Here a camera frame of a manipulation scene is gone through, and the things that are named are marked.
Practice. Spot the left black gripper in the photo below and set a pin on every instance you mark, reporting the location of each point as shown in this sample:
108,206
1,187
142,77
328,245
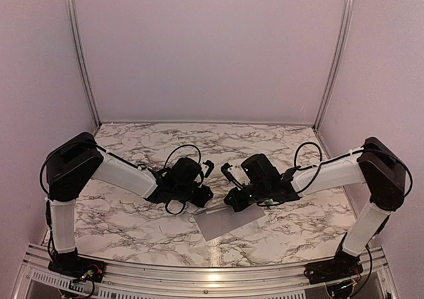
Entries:
202,199

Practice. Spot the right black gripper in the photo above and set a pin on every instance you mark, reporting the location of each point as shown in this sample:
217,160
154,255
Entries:
237,204

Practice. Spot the grey envelope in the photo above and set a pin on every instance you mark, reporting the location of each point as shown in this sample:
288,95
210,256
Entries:
214,223

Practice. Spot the green white glue stick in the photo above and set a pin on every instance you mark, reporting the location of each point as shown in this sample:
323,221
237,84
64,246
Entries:
268,203

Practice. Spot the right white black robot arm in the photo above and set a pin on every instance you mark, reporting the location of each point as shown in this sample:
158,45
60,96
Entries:
387,178

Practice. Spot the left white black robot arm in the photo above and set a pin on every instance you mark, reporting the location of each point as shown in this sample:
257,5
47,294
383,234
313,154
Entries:
67,170

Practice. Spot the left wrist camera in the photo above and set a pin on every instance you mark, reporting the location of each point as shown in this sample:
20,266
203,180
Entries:
207,168

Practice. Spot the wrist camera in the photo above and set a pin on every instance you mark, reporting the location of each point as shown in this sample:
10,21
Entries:
207,168
230,171

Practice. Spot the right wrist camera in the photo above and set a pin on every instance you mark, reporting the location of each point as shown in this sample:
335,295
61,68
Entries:
230,171

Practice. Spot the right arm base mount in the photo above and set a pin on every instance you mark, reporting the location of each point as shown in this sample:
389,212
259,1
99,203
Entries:
343,272

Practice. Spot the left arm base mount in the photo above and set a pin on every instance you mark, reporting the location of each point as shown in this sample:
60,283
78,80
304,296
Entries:
80,269

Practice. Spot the right aluminium frame post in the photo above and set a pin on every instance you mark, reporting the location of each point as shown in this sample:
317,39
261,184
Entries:
341,41

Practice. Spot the aluminium frame post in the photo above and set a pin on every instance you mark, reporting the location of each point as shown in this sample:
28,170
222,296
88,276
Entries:
82,65
341,41

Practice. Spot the front aluminium rail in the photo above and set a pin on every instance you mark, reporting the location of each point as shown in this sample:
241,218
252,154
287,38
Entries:
134,280

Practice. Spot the left aluminium frame post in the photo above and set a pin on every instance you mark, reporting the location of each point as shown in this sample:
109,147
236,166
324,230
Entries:
82,65

